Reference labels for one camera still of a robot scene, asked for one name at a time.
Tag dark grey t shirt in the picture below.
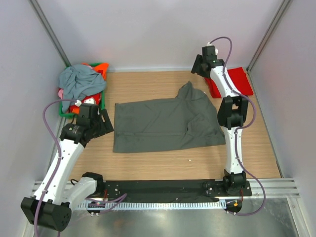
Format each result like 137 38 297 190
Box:
113 82 225 153

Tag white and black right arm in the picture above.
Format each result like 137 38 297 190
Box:
191 43 248 196

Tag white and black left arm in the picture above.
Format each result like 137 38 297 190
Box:
20 103 114 232

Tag green plastic basket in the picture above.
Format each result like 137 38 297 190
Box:
58 63 109 118

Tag red t shirt in basket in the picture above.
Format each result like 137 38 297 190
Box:
69 92 102 114

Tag folded red t shirt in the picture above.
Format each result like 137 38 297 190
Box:
204 67 254 98

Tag pink garment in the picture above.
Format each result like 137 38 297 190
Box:
58 88 64 99

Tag light blue t shirt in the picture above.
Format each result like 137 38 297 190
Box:
58 64 107 113

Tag orange t shirt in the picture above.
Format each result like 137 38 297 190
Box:
82 63 109 81

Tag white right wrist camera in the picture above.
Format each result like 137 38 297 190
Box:
206 42 218 56

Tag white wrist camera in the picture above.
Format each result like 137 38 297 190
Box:
206 42 218 56
75 97 96 107

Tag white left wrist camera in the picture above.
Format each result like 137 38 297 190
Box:
75 97 96 107

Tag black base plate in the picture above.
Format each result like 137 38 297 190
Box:
104 179 252 203

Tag slotted white cable duct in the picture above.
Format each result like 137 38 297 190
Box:
75 200 226 211

